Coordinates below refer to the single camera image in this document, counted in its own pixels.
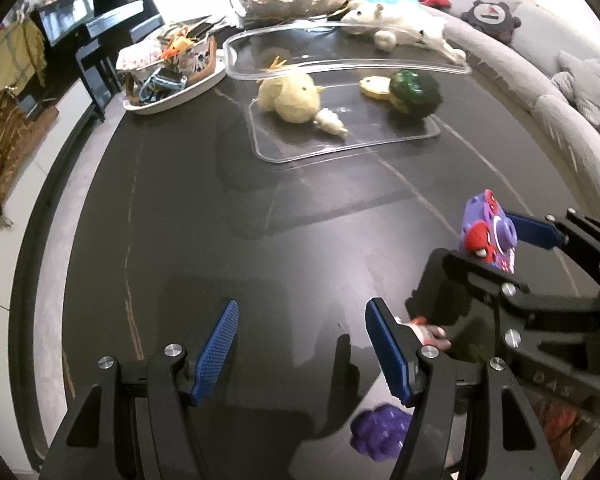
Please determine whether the small pink crab toy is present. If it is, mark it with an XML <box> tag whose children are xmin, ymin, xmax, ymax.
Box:
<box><xmin>406</xmin><ymin>316</ymin><xmax>452</xmax><ymax>351</ymax></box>

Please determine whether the purple spiderman toy camera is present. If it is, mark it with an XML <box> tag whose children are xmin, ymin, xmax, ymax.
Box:
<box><xmin>460</xmin><ymin>188</ymin><xmax>518</xmax><ymax>273</ymax></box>

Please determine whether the purple grape toy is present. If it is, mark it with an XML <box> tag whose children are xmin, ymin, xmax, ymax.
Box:
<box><xmin>350</xmin><ymin>404</ymin><xmax>412</xmax><ymax>462</ymax></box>

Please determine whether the mooncake cookie keychain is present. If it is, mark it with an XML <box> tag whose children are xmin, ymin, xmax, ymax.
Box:
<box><xmin>358</xmin><ymin>76</ymin><xmax>391</xmax><ymax>101</ymax></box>

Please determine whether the yellow plush chick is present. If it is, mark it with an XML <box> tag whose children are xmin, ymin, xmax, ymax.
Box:
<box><xmin>257</xmin><ymin>70</ymin><xmax>323</xmax><ymax>124</ymax></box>

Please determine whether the white tray with clutter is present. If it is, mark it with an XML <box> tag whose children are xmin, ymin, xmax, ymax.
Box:
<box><xmin>116</xmin><ymin>18</ymin><xmax>225</xmax><ymax>115</ymax></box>

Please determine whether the grey star cushion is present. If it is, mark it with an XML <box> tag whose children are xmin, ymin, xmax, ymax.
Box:
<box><xmin>550</xmin><ymin>51</ymin><xmax>600</xmax><ymax>127</ymax></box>

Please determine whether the grey curved sofa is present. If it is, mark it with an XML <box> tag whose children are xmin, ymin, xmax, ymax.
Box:
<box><xmin>394</xmin><ymin>0</ymin><xmax>600</xmax><ymax>221</ymax></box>

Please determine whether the dark gear shaped cushion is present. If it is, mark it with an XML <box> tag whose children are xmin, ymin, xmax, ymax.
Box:
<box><xmin>460</xmin><ymin>0</ymin><xmax>521</xmax><ymax>44</ymax></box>

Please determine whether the white plush sheep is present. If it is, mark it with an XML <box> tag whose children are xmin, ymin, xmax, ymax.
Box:
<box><xmin>341</xmin><ymin>0</ymin><xmax>466</xmax><ymax>65</ymax></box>

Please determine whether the clear plastic bin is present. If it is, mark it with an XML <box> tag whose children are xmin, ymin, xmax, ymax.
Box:
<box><xmin>222</xmin><ymin>21</ymin><xmax>471</xmax><ymax>164</ymax></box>

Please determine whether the brown patterned throw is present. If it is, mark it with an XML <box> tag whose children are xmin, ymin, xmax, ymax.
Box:
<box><xmin>0</xmin><ymin>90</ymin><xmax>59</xmax><ymax>223</ymax></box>

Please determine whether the black piano bench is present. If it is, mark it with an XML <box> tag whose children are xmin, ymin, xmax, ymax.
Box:
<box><xmin>76</xmin><ymin>8</ymin><xmax>164</xmax><ymax>120</ymax></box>

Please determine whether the black piano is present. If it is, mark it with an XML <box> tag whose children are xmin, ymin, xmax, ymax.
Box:
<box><xmin>31</xmin><ymin>0</ymin><xmax>145</xmax><ymax>64</ymax></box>

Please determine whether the yellow plaid blanket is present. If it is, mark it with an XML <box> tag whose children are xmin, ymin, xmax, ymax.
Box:
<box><xmin>0</xmin><ymin>18</ymin><xmax>46</xmax><ymax>96</ymax></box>

